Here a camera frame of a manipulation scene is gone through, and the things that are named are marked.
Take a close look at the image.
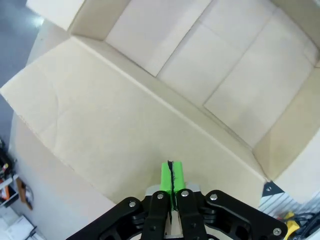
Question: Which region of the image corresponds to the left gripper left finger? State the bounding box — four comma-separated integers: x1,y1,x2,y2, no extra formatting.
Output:
66,161,174,240

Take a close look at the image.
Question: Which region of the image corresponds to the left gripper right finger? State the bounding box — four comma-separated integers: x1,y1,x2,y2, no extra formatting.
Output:
172,161,288,240

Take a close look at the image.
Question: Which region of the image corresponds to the black cable bundle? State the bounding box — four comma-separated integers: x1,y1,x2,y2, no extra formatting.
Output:
296,211,320,238

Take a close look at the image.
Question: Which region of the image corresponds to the large cardboard box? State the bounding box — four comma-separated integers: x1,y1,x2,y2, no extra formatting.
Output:
0,0,320,205

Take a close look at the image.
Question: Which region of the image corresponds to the slotted aluminium base plate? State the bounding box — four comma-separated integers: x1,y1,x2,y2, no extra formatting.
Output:
257,191,320,240

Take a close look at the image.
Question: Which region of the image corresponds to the black triangular bracket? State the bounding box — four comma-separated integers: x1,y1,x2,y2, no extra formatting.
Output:
260,180,285,199

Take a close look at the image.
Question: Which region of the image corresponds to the cluttered white storage shelf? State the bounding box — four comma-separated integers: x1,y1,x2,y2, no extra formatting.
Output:
0,134,38,240

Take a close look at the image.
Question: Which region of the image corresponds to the yellow emergency stop box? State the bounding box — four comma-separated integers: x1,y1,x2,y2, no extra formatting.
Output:
284,211,301,236

